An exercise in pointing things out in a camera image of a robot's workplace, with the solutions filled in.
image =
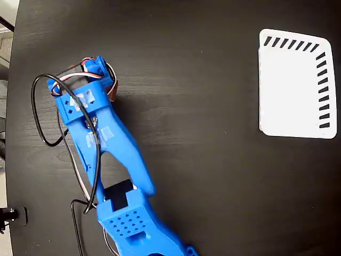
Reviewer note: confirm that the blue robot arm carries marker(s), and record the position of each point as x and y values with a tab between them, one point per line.
117	138

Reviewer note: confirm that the white plastic tray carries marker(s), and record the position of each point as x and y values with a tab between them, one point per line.
290	90

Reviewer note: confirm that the black diagonal bar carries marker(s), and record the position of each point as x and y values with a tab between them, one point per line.
6	23

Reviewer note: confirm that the black table clamp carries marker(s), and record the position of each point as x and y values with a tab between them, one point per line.
22	216

